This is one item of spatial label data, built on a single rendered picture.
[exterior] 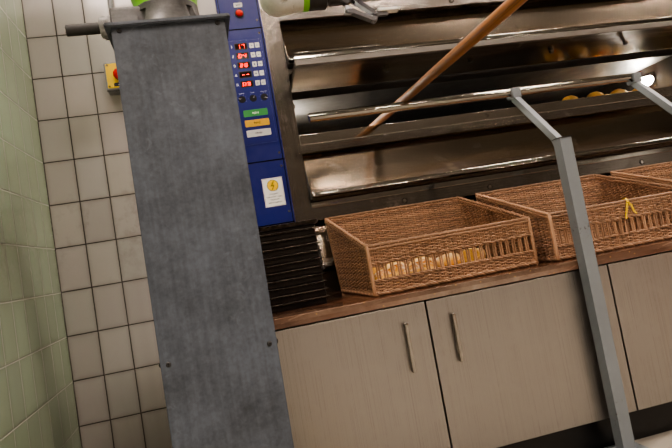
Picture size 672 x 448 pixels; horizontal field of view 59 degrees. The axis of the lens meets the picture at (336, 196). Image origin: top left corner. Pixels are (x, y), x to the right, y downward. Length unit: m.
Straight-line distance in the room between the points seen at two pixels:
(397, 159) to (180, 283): 1.43
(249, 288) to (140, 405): 1.24
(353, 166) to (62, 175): 1.04
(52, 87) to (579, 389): 2.00
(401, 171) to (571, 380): 0.95
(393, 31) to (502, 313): 1.21
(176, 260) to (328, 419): 0.81
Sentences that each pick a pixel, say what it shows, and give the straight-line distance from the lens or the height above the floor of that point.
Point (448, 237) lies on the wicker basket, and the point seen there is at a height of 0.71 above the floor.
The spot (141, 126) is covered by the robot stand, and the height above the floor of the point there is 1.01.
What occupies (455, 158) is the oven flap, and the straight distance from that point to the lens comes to 2.42.
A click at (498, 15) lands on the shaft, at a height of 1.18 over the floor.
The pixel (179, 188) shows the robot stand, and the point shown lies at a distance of 1.08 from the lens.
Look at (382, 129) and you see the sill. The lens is 2.34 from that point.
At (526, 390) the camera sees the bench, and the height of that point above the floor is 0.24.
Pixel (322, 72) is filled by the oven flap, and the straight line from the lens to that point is 2.26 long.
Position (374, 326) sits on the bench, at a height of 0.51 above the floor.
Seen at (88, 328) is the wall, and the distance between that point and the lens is 2.25.
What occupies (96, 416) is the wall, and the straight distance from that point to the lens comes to 2.29.
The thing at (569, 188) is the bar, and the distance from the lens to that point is 1.92.
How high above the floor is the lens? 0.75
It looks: 5 degrees up
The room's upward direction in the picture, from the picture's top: 10 degrees counter-clockwise
